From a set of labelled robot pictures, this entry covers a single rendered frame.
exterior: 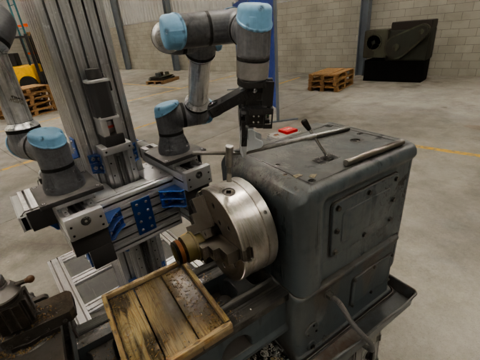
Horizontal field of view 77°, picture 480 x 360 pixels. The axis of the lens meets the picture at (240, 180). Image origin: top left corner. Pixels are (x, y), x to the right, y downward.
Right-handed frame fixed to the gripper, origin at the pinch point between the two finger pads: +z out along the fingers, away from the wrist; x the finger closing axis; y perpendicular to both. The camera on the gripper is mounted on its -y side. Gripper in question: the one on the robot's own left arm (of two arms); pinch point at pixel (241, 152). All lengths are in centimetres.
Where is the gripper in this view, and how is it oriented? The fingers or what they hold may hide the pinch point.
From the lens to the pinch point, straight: 83.4
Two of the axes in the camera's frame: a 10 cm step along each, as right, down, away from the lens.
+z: -0.2, 8.2, 5.8
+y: 10.0, -0.2, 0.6
